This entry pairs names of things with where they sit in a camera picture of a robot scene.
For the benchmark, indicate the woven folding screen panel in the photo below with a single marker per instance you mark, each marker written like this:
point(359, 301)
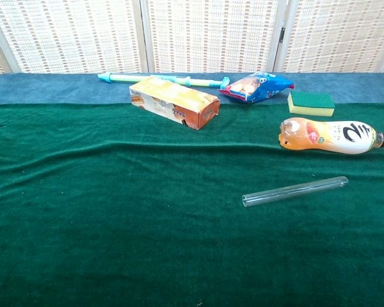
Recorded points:
point(70, 35)
point(339, 35)
point(211, 35)

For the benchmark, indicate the orange cardboard carton box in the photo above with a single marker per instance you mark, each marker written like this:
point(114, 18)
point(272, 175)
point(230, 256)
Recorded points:
point(176, 100)

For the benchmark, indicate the orange drink plastic bottle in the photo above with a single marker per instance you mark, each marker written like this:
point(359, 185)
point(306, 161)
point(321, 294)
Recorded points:
point(329, 136)

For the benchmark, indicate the teal green toy water pump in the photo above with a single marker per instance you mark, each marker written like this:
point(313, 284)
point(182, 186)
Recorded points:
point(124, 77)

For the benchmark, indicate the blue snack bag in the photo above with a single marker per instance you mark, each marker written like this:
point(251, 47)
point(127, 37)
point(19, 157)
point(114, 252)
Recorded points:
point(259, 89)

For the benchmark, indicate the blue velvet cloth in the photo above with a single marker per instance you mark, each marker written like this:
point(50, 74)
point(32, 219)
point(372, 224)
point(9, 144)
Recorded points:
point(51, 88)

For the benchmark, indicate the black screen hinge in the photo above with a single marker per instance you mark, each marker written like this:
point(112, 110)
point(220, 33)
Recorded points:
point(282, 34)

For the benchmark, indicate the transparent glass test tube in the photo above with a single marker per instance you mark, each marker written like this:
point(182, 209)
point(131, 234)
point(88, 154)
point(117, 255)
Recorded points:
point(294, 191)

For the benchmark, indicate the green yellow scouring sponge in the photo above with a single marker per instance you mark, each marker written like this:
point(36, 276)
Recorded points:
point(312, 104)

